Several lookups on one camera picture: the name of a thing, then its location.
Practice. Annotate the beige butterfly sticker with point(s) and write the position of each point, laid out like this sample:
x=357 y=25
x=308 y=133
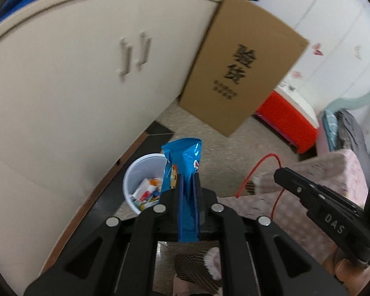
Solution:
x=357 y=51

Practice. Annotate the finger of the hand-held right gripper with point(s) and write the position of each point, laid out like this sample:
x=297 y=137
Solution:
x=296 y=183

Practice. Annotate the teal plaid pillow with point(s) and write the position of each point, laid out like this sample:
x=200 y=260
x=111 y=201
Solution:
x=330 y=129

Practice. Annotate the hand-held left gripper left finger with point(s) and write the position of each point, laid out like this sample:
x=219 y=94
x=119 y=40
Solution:
x=181 y=209

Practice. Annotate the white plastic bucket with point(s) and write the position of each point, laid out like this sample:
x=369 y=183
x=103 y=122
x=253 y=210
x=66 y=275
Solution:
x=132 y=172

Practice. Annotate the furry mesh slipper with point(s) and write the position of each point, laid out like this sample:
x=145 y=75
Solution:
x=197 y=268

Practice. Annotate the pale pink butterfly sticker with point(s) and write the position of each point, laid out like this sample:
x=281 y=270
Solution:
x=296 y=74

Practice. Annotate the grey blanket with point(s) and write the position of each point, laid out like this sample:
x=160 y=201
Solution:
x=353 y=132

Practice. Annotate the large cardboard box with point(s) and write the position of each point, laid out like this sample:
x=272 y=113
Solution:
x=243 y=67

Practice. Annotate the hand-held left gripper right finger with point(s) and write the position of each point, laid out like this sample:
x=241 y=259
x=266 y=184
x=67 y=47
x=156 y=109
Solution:
x=198 y=209

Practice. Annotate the white box red label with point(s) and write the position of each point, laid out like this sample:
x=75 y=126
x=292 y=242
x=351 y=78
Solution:
x=145 y=191

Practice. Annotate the white wardrobe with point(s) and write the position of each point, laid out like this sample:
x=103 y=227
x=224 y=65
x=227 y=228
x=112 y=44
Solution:
x=336 y=21

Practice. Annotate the teal bunk bed frame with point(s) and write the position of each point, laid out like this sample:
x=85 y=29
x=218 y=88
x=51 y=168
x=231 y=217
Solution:
x=357 y=98

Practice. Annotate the blue cartoon snack wrapper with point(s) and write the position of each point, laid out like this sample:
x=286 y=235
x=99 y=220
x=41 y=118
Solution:
x=180 y=160

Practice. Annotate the beige cabinet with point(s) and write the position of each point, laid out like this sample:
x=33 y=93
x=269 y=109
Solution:
x=64 y=98

